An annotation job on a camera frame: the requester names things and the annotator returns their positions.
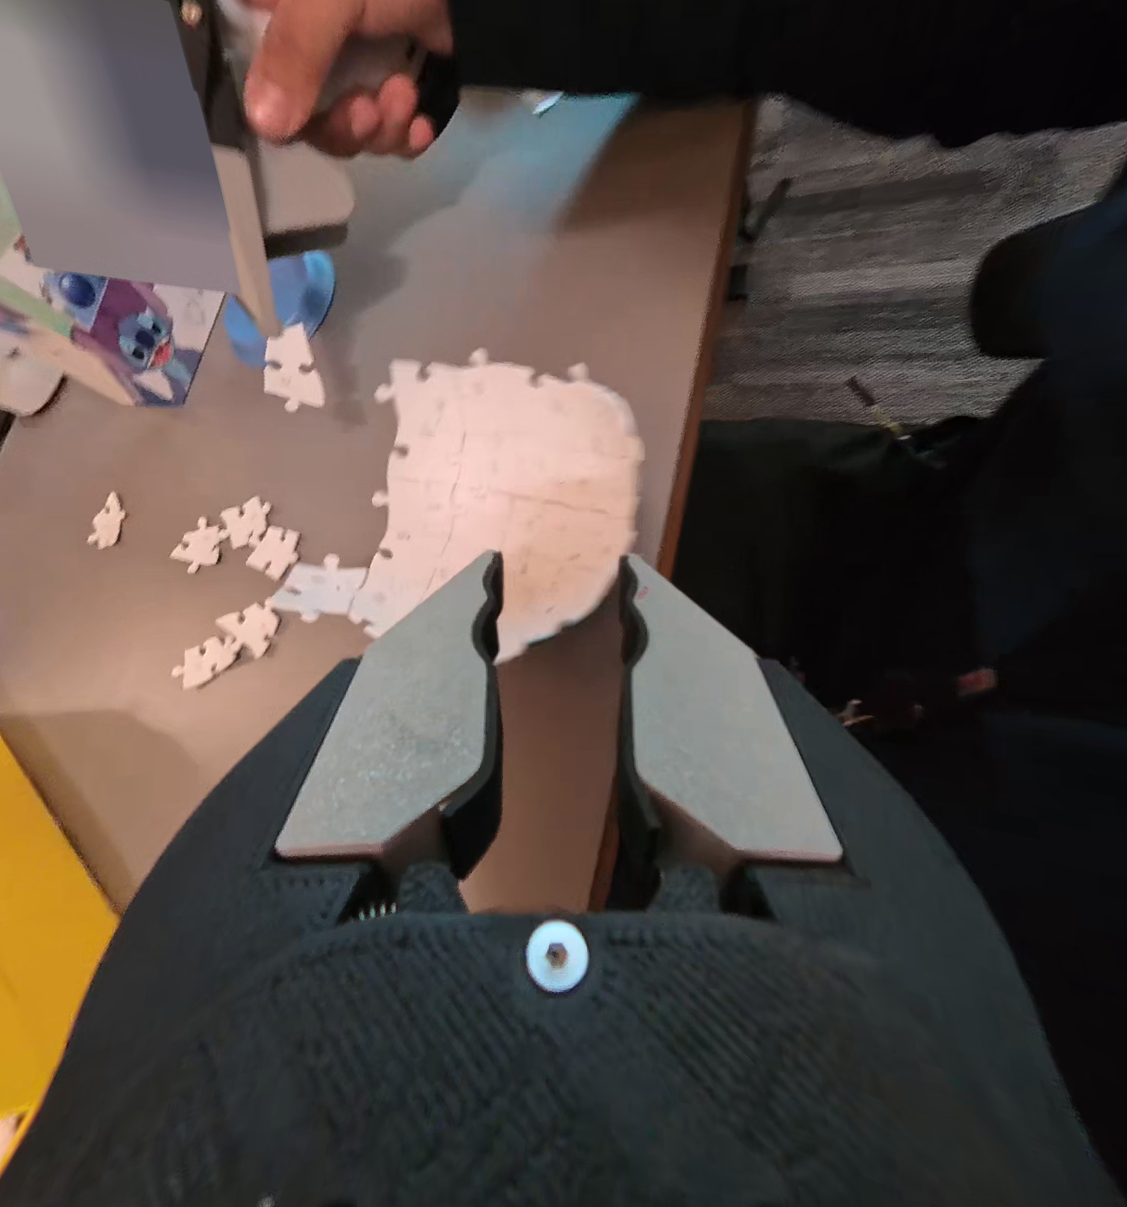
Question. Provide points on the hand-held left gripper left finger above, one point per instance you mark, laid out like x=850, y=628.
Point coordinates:
x=403, y=755

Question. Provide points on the blue plastic ball stand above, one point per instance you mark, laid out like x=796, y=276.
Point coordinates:
x=305, y=288

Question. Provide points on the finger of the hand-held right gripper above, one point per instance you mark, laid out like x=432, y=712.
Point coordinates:
x=248, y=235

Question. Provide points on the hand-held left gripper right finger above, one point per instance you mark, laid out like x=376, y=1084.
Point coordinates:
x=723, y=755

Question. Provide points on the partly built white puzzle ball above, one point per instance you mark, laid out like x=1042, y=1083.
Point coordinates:
x=526, y=472

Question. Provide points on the cartoon puzzle box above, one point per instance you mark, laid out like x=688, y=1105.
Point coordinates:
x=149, y=340

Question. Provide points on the person's right hand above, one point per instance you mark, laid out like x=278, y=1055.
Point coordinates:
x=289, y=66

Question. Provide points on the yellow plastic bin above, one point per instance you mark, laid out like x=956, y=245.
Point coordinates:
x=17, y=895

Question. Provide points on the white rounded object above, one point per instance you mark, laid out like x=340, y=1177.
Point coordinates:
x=6, y=377

